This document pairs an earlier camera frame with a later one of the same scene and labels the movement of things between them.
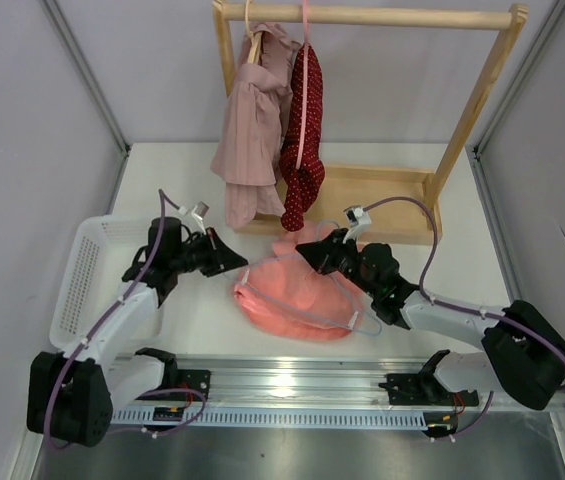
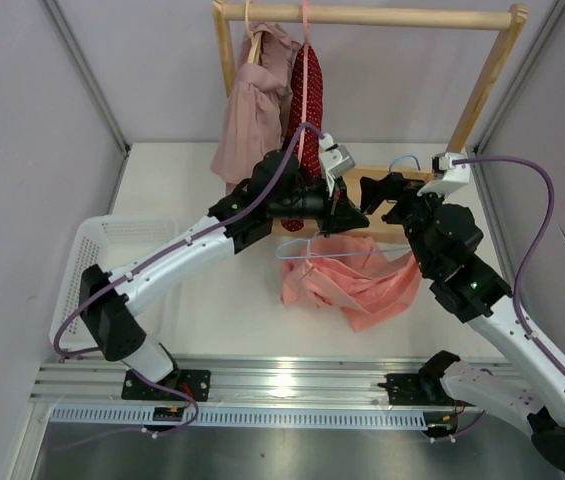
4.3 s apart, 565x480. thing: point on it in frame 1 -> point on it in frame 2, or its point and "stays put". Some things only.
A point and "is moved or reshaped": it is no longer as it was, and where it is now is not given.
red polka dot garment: [303, 188] stays put
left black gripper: [221, 258] -> [338, 213]
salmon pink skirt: [287, 294] is moved or reshaped
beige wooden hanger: [255, 37] stays put
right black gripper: [322, 254] -> [375, 191]
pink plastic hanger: [302, 115] stays put
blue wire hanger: [305, 319] -> [310, 235]
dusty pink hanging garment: [248, 154] stays put
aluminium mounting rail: [287, 392] stays put
